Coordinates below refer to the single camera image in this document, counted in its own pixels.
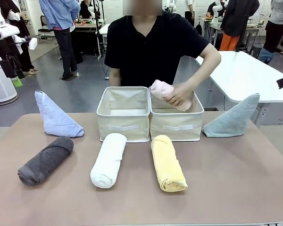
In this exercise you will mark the person left forearm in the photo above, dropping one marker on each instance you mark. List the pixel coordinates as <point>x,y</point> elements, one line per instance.
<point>207,70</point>

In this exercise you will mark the white table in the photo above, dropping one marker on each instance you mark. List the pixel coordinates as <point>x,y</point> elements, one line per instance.
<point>245,75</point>

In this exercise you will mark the bystander in blue shirt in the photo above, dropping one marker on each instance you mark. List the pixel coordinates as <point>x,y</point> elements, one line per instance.
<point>61,14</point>

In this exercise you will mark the pink towel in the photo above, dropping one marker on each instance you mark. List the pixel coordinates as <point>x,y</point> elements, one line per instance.
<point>161,89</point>

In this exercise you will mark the person left hand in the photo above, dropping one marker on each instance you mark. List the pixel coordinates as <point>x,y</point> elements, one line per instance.
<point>180,95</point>

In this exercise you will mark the white towel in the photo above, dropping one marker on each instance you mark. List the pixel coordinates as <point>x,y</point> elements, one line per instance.
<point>108,162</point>

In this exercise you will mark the lavender triangle towel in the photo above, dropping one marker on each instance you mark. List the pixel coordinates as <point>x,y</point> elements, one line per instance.
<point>54,117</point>

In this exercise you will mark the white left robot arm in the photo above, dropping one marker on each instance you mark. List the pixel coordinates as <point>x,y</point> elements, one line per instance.
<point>3,30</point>

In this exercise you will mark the black metal chair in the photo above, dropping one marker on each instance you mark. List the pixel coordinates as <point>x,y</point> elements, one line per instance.
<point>46,23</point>

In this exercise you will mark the bystander with orange trousers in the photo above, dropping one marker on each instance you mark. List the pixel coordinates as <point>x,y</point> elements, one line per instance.
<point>238,18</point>

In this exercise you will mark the beige fabric storage box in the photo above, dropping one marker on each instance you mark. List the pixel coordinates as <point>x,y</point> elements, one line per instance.
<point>122,124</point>
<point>177,126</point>

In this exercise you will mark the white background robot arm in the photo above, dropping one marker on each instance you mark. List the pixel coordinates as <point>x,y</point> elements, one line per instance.
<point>218,8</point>

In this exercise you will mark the black hanging backpack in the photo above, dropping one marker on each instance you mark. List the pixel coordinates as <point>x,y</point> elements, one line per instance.
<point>198,28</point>

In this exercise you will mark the dark grey towel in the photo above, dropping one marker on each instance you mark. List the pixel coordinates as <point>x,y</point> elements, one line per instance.
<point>43,161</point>

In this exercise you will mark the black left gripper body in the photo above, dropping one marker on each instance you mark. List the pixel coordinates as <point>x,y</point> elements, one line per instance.
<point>10,67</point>

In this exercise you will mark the yellow towel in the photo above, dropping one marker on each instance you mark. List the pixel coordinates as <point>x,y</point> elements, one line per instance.
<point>167,164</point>

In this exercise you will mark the person torso black shirt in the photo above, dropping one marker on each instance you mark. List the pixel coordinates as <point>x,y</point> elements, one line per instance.
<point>155,47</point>

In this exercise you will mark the bystander in black dress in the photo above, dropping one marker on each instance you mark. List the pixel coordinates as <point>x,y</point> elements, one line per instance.
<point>26,58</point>

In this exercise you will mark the person right forearm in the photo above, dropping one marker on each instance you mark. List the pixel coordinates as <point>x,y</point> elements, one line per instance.
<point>114,81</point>

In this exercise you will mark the dark grey chair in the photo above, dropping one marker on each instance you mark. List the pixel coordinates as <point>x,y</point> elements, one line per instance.
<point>255,51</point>

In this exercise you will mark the grey background desk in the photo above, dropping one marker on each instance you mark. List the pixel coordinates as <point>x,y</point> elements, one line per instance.
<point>215,26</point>

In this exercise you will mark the seated bystander black shirt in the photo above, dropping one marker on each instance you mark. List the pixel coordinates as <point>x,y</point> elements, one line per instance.
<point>211,10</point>

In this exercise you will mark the black metal stand pole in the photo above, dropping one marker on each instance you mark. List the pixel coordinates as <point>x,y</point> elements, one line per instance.
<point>99,35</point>

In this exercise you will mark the bystander in grey top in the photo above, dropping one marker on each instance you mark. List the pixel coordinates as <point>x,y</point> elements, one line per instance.
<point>277,28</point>

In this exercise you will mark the teal triangle towel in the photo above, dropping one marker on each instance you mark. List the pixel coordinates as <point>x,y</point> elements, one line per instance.
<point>233,120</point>

